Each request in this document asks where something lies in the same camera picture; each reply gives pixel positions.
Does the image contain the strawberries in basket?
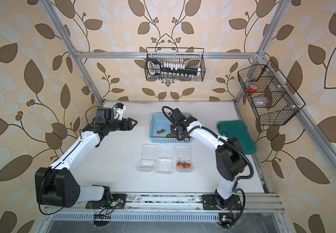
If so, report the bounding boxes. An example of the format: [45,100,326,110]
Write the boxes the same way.
[154,128,176,138]

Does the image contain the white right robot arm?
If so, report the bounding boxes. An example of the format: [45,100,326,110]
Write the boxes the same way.
[162,106,254,209]

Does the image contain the black wire basket on back wall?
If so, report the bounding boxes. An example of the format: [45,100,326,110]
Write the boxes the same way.
[144,47,206,82]

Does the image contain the clear clamshell container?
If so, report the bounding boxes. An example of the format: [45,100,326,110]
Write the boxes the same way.
[174,144,193,172]
[137,144,158,172]
[154,144,174,174]

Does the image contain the clear lidded jar in basket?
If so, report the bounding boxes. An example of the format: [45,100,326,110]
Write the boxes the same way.
[253,96,271,108]

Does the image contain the red tape roll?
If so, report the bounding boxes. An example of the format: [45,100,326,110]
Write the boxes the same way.
[247,84,258,93]

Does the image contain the green plastic tool case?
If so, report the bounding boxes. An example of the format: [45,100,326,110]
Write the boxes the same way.
[217,120,257,155]

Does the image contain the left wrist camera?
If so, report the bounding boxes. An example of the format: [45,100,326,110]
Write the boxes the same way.
[112,103,126,120]

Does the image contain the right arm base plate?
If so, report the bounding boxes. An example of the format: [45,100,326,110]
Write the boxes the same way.
[201,194,242,211]

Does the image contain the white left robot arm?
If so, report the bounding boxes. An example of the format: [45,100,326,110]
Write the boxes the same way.
[35,117,138,208]

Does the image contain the black wire basket on wall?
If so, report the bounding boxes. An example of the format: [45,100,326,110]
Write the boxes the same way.
[238,60,306,126]
[144,47,206,82]

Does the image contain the packed red strawberries cluster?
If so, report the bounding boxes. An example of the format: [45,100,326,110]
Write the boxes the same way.
[176,159,191,170]

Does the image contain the light blue perforated plastic basket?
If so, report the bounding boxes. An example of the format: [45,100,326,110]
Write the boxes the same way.
[149,113,191,144]

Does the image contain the black socket set holder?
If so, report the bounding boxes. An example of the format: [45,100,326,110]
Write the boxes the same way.
[146,59,202,77]

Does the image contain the black wire basket on right wall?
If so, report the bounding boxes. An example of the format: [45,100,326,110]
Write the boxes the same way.
[238,60,306,126]

